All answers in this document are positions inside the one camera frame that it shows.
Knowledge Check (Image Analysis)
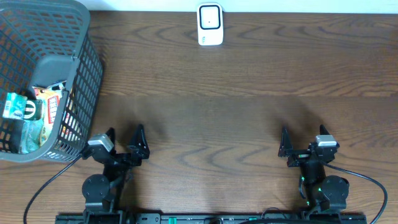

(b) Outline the light green wipes packet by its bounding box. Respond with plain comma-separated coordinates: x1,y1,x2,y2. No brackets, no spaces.
18,119,44,154

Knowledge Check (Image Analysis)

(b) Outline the grey plastic shopping basket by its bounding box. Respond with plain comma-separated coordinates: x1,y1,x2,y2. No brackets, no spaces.
1,1,103,162

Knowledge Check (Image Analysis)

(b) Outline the dark green Zam-Buk box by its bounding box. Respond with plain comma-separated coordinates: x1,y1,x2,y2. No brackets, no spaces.
24,100,43,121

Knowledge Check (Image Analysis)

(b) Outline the yellow snack bag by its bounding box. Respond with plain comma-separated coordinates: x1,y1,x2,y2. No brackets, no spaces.
33,81,66,146

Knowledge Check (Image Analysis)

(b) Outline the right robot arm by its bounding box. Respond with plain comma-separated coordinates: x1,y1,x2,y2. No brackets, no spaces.
278,125,349,213

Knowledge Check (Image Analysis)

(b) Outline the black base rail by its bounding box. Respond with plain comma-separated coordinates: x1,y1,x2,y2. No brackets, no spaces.
55,212,367,224

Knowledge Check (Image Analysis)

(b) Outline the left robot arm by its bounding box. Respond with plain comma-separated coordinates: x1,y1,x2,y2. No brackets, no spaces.
81,124,150,223

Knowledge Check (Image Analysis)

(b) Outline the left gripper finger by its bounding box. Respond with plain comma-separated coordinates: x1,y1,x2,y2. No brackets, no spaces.
106,128,116,146
127,124,150,159

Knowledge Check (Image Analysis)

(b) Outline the teal tissue pack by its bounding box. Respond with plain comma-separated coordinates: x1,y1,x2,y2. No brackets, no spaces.
2,93,28,120

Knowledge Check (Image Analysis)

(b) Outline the white barcode scanner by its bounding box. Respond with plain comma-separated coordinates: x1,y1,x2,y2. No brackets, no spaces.
197,2,224,46

